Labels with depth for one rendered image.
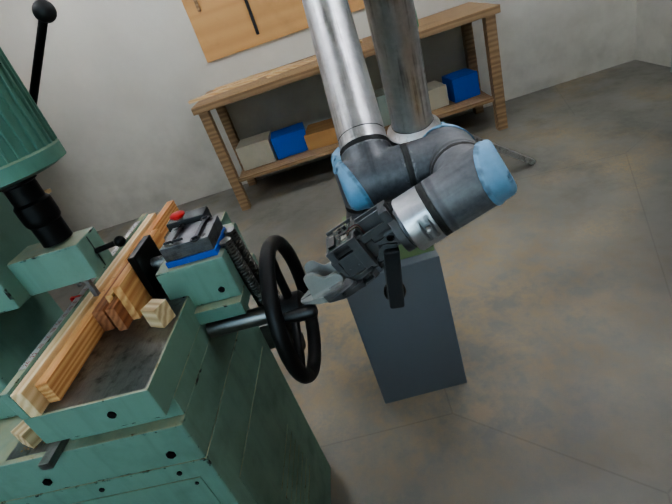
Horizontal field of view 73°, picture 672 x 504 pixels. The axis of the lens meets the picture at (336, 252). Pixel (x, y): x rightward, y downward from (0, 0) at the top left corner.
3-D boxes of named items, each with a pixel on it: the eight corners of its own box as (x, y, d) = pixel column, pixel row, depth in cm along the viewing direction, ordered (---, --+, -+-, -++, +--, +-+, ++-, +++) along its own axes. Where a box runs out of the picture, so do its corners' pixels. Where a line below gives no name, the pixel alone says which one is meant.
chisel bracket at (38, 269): (103, 284, 80) (75, 244, 76) (34, 303, 82) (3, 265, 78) (119, 262, 87) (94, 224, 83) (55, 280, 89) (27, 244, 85)
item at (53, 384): (61, 400, 70) (45, 382, 68) (49, 403, 70) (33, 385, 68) (180, 212, 127) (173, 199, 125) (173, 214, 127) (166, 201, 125)
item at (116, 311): (128, 329, 82) (113, 308, 79) (119, 331, 82) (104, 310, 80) (168, 257, 103) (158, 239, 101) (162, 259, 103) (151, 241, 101)
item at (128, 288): (141, 318, 84) (119, 285, 80) (133, 320, 84) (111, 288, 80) (174, 256, 102) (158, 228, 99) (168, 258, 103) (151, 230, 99)
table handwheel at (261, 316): (300, 230, 102) (334, 355, 103) (217, 253, 105) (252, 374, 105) (264, 232, 73) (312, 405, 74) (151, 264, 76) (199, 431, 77)
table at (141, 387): (224, 404, 67) (207, 376, 64) (44, 446, 71) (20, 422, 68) (269, 219, 119) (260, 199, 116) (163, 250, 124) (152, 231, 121)
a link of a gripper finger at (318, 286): (283, 283, 75) (328, 253, 72) (306, 306, 77) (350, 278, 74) (282, 294, 72) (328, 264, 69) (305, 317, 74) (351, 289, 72)
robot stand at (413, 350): (374, 347, 190) (335, 237, 163) (444, 328, 187) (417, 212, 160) (385, 404, 164) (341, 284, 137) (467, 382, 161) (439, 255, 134)
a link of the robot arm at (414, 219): (439, 218, 74) (453, 248, 66) (413, 234, 75) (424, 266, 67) (410, 177, 70) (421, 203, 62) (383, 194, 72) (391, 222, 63)
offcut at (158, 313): (176, 315, 81) (165, 298, 79) (164, 328, 78) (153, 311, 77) (162, 315, 82) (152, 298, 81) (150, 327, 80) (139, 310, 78)
